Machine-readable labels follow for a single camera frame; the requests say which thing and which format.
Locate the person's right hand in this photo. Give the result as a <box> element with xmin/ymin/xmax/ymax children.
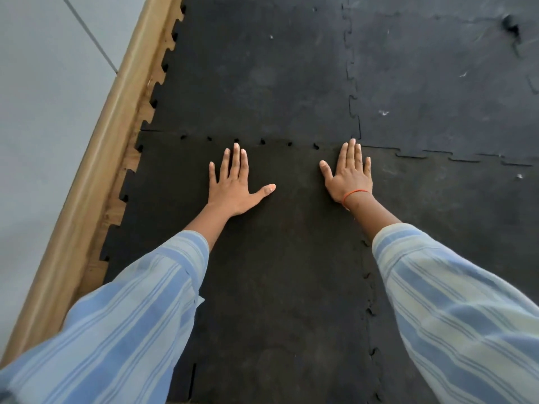
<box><xmin>319</xmin><ymin>138</ymin><xmax>374</xmax><ymax>206</ymax></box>

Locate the person's left hand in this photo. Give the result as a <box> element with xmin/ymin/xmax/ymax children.
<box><xmin>208</xmin><ymin>142</ymin><xmax>277</xmax><ymax>218</ymax></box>

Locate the person's right forearm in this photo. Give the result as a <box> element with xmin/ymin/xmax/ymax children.
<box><xmin>344</xmin><ymin>192</ymin><xmax>539</xmax><ymax>404</ymax></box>

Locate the person's left forearm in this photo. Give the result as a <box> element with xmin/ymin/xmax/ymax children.
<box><xmin>0</xmin><ymin>203</ymin><xmax>233</xmax><ymax>404</ymax></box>

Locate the orange wrist band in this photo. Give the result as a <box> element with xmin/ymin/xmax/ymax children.
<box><xmin>341</xmin><ymin>189</ymin><xmax>372</xmax><ymax>209</ymax></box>

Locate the black interlocking foam mat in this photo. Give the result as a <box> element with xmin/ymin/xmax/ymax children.
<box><xmin>342</xmin><ymin>0</ymin><xmax>539</xmax><ymax>167</ymax></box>
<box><xmin>140</xmin><ymin>0</ymin><xmax>363</xmax><ymax>148</ymax></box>
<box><xmin>99</xmin><ymin>130</ymin><xmax>382</xmax><ymax>404</ymax></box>
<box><xmin>361</xmin><ymin>145</ymin><xmax>539</xmax><ymax>404</ymax></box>

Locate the wooden table edge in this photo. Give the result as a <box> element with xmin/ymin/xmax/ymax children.
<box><xmin>0</xmin><ymin>0</ymin><xmax>186</xmax><ymax>369</ymax></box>

